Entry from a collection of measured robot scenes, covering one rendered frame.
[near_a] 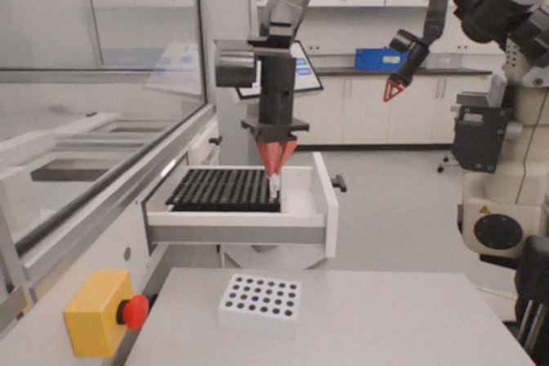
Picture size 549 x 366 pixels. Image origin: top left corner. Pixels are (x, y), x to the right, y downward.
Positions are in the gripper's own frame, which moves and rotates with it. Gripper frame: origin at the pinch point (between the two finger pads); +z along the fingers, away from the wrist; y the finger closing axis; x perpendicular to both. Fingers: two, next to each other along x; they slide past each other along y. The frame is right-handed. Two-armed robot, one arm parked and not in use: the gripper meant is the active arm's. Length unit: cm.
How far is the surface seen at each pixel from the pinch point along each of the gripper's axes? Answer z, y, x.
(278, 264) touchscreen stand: 92, -49, -84
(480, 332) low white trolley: 19.6, -24.1, 27.5
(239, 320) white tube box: 19.4, 9.8, 11.1
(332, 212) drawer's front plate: 5.1, -7.6, 8.4
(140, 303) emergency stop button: 9.1, 23.6, 13.5
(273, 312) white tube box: 18.3, 4.9, 12.7
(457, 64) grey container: -13, -329, -208
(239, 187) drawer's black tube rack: 7.3, 2.1, -10.9
